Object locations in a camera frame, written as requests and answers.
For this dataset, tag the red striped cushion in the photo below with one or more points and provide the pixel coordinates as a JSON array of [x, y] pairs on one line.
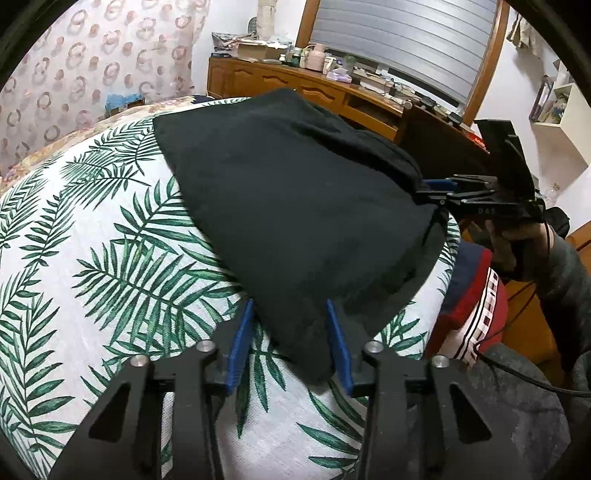
[[471, 295]]

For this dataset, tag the open cardboard box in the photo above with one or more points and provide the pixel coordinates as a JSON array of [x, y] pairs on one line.
[[261, 50]]

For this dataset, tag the circle-patterned curtain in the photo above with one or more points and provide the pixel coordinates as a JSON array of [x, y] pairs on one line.
[[92, 55]]

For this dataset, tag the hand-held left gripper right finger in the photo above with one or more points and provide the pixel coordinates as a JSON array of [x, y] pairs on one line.
[[339, 350]]

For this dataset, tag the grey window blind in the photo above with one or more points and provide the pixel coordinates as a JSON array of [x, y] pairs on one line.
[[406, 41]]

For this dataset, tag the person's right hand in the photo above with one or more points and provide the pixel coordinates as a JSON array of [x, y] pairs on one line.
[[508, 240]]

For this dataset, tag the white wall shelf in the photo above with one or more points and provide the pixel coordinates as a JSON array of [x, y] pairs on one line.
[[568, 138]]

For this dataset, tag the leaf-print bed sheet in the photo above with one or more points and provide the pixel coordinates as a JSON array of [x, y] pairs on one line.
[[115, 258]]

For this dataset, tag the person's right forearm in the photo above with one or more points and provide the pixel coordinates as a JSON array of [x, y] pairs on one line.
[[568, 286]]

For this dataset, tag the beige window curtain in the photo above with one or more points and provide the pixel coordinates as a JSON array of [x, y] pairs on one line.
[[267, 18]]

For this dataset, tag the purple tissue pack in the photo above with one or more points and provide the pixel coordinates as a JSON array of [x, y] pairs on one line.
[[340, 75]]

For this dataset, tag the patterned fabric bag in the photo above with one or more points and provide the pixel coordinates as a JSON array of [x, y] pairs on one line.
[[233, 41]]

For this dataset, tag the person's grey clothing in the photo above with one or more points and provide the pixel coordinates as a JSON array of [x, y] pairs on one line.
[[521, 415]]

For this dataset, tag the hanging beige clothes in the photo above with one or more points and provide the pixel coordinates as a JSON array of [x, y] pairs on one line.
[[526, 32]]

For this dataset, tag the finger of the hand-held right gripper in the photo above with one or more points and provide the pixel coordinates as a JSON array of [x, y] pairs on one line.
[[443, 184], [438, 198]]

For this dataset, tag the pink thermos bottle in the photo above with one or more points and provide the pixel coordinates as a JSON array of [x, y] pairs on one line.
[[316, 57]]

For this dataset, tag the wooden sideboard cabinet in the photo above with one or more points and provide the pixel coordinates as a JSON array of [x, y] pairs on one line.
[[277, 78]]

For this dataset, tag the small brown cardboard box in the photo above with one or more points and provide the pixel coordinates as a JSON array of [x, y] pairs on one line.
[[124, 110]]

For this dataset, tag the black printed t-shirt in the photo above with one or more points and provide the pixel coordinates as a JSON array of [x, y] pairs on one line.
[[286, 194]]

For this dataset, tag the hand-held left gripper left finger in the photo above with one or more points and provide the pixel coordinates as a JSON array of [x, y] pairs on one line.
[[240, 341]]

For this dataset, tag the floral blanket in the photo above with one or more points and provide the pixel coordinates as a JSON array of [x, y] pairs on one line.
[[138, 108]]

